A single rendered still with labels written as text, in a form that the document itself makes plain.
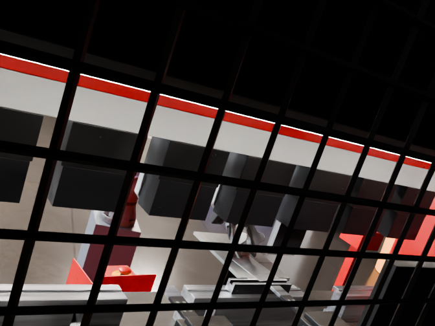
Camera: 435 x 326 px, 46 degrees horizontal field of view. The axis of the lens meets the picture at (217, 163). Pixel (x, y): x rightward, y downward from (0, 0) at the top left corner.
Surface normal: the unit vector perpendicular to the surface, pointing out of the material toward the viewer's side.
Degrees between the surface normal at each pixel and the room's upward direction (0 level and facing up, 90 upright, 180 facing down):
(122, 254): 90
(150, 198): 90
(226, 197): 90
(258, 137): 90
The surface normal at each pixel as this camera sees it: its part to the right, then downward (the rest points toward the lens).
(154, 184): -0.80, -0.15
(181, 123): 0.50, 0.36
